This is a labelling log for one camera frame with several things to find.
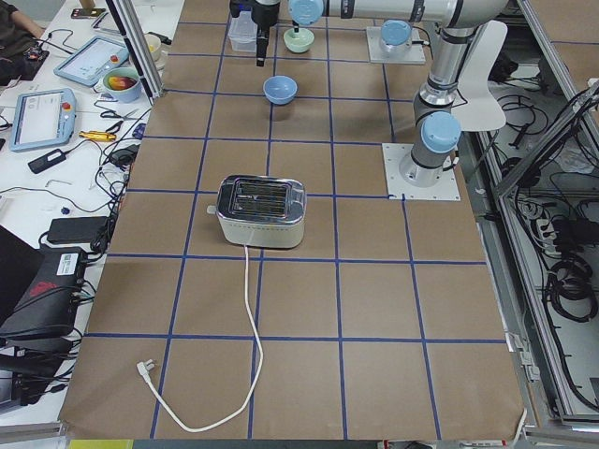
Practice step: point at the blue teach pendant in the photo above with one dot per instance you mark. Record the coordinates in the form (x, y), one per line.
(91, 62)
(43, 120)

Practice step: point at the clear plastic food container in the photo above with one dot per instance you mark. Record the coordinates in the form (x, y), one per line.
(242, 33)

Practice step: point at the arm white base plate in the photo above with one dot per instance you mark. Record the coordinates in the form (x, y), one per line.
(406, 180)
(409, 53)

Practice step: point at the smartphone on desk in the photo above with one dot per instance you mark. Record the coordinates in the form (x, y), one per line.
(87, 13)

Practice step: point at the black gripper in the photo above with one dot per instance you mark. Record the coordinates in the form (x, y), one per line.
(265, 15)

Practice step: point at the green bowl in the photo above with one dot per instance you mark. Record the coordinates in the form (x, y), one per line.
(298, 41)

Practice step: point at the near blue teach pendant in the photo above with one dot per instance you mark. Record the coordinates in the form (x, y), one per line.
(43, 120)

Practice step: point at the silver white toaster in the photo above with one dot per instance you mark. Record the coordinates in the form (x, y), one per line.
(261, 211)

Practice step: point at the far blue teach pendant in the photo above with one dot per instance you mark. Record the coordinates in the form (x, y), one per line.
(91, 62)

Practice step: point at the aluminium frame post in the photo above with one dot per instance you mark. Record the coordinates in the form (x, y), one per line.
(126, 19)

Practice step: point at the small black device on desk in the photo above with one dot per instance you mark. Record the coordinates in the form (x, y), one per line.
(46, 161)

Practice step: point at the black scissors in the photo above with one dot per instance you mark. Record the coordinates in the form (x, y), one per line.
(113, 114)

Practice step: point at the cream bowl with lemon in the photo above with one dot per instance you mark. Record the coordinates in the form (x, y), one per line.
(158, 53)

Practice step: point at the white chair back panel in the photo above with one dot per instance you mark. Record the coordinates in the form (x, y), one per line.
(482, 111)

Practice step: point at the blue bowl with fruit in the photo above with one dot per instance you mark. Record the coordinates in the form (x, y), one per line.
(122, 84)

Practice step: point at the gold yellow tool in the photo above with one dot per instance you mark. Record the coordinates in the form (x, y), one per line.
(98, 136)

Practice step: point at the black power adapter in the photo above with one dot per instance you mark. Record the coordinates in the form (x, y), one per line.
(75, 230)

